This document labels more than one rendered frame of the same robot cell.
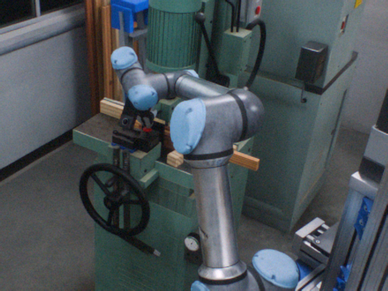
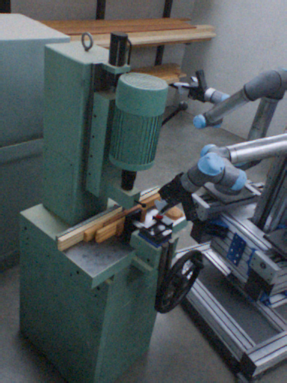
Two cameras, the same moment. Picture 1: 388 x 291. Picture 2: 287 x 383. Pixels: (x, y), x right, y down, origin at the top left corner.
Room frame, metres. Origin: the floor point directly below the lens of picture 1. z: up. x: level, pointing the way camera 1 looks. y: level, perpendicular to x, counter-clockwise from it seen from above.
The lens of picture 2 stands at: (1.45, 1.42, 1.92)
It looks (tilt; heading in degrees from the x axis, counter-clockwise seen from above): 33 degrees down; 280
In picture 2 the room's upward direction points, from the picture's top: 11 degrees clockwise
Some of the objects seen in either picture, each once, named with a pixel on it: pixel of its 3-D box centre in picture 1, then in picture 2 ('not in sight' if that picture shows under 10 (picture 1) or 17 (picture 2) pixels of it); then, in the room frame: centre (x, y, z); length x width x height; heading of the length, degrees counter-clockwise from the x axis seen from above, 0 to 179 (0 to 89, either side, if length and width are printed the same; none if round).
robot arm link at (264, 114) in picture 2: not in sight; (261, 121); (1.27, -0.69, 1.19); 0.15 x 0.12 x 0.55; 62
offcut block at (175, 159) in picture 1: (175, 158); not in sight; (1.57, 0.05, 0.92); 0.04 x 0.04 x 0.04; 56
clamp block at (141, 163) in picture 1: (134, 154); (153, 243); (1.58, 0.20, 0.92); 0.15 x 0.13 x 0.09; 65
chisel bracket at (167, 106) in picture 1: (171, 105); (122, 194); (1.76, 0.09, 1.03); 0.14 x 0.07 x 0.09; 155
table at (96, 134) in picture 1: (146, 154); (136, 240); (1.66, 0.16, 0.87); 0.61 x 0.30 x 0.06; 65
